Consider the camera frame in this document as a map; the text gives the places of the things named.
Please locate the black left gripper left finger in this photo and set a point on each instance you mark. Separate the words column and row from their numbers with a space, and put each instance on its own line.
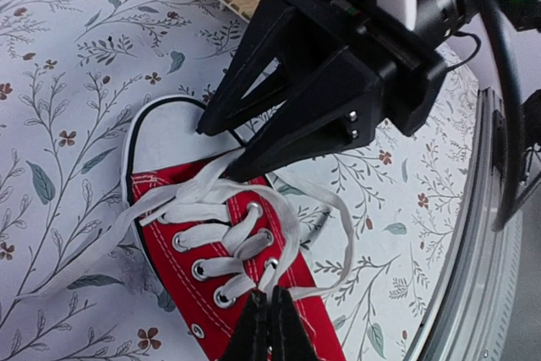
column 249, row 339

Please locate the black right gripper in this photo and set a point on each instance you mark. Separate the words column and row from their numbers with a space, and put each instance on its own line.
column 338, row 106

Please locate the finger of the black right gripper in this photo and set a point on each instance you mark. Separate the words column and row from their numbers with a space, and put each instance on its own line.
column 284, row 43

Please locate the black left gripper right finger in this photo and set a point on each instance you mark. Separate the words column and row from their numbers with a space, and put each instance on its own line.
column 289, row 341

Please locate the red canvas sneaker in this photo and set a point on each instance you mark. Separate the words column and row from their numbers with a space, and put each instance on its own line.
column 163, row 138

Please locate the white shoelace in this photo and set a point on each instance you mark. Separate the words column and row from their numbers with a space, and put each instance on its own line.
column 244, row 232

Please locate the floral patterned table mat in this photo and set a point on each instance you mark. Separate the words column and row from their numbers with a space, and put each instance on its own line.
column 73, row 74

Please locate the aluminium front rail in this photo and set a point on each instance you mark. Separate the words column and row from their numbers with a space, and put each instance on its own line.
column 470, row 312

